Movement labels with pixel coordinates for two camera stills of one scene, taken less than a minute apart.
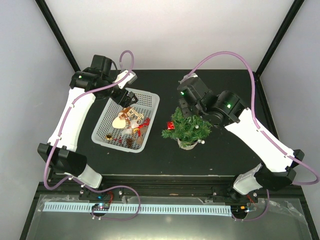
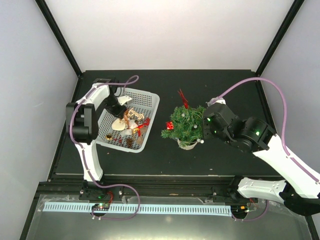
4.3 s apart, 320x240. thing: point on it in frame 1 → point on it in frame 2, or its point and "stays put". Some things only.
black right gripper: [185, 112] → [207, 134]
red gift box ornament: [170, 125] stays put
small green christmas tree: [188, 129] stays put
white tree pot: [186, 146] stays put
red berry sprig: [119, 140] stays put
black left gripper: [126, 103] → [119, 113]
